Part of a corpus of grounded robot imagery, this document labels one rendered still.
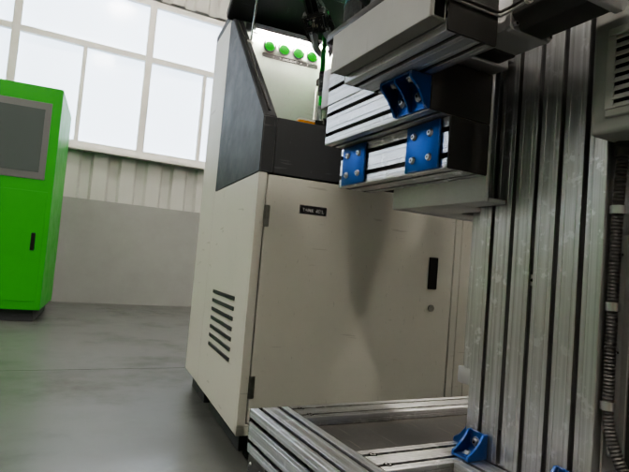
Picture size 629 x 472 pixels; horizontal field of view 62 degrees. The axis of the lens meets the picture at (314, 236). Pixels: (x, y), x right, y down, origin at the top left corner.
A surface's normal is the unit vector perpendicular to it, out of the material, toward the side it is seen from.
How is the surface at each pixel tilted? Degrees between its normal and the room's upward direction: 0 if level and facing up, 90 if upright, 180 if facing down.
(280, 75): 90
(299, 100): 90
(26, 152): 90
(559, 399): 90
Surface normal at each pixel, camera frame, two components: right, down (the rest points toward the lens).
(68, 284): 0.47, -0.01
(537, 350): -0.88, -0.10
